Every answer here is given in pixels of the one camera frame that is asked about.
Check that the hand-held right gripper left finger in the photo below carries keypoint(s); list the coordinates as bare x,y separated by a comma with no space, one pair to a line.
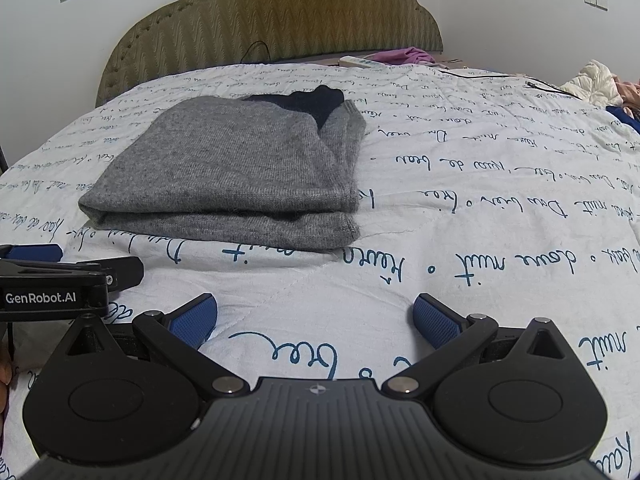
192,321

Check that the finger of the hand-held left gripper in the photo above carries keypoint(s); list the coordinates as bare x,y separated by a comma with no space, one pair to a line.
122,270
32,252

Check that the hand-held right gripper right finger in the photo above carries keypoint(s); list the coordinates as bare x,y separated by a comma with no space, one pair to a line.
436,321

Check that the grey sweater with navy sleeves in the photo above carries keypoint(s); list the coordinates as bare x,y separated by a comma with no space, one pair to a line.
225,160

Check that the white script-print blanket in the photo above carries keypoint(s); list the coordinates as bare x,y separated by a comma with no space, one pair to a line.
475,240

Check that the pink cloth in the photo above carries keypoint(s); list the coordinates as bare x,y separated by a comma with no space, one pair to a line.
402,56

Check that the blue garment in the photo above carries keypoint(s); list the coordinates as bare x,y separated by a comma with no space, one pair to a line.
626,119

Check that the white padded jacket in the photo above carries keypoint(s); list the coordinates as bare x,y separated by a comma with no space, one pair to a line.
592,82

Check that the pale pink garment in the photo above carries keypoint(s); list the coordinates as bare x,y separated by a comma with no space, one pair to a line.
629,92

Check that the olive padded headboard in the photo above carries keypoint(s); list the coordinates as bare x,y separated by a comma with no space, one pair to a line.
275,10

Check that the white double wall switch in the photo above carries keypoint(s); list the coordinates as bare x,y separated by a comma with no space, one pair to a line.
596,0

